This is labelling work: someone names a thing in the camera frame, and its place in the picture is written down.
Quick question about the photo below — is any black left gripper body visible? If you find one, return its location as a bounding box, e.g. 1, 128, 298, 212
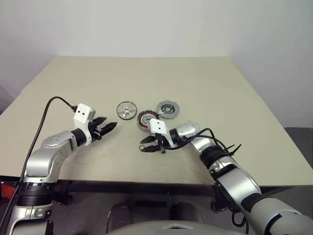
88, 119, 104, 143

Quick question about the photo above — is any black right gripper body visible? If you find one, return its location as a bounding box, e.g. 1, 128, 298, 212
153, 134, 169, 154

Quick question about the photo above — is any motor housing with copper windings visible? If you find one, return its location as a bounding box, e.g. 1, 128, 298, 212
135, 110, 158, 132

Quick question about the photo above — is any grey round motor lid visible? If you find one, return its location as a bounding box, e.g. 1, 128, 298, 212
156, 99, 181, 120

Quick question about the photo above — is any dark rounded shape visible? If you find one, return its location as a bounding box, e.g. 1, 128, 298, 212
107, 203, 134, 226

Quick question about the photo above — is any grey robot torso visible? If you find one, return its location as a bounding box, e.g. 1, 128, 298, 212
107, 215, 247, 235

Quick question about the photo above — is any red object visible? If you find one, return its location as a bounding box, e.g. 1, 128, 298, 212
0, 182, 18, 199

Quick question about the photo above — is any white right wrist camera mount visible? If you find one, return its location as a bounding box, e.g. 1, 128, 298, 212
149, 119, 172, 148

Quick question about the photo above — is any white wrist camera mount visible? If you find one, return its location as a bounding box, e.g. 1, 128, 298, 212
73, 103, 98, 145
149, 119, 172, 148

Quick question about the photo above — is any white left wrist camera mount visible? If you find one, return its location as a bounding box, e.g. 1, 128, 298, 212
73, 103, 98, 145

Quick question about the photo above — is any black table frame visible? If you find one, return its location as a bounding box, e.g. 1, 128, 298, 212
0, 175, 313, 213

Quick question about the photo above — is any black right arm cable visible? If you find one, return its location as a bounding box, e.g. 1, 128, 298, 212
160, 127, 235, 157

